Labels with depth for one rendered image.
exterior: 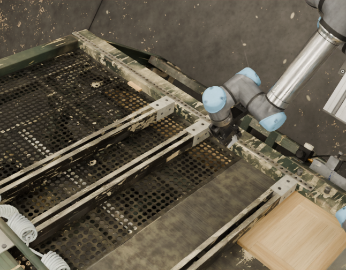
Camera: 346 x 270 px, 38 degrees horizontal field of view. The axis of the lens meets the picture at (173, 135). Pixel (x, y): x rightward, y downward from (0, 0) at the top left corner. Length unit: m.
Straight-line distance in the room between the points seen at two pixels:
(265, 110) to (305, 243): 0.70
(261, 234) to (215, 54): 1.74
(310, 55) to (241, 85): 0.24
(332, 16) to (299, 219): 0.97
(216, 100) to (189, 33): 2.08
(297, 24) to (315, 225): 1.52
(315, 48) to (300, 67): 0.07
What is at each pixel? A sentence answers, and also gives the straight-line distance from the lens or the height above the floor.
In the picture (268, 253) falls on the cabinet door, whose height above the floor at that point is 1.20.
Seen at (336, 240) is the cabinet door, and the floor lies 0.98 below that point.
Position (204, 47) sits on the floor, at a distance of 3.51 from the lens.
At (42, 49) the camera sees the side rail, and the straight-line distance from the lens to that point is 2.87.
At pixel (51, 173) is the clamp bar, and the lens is 2.12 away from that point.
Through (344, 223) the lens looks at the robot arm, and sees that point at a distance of 1.53.
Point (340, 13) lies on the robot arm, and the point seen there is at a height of 1.67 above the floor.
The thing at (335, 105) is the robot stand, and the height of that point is 2.03.
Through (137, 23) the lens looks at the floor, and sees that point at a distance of 3.87.
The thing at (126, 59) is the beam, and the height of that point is 0.83.
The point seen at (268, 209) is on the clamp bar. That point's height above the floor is 1.09.
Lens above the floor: 3.00
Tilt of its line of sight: 57 degrees down
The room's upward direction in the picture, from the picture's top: 86 degrees counter-clockwise
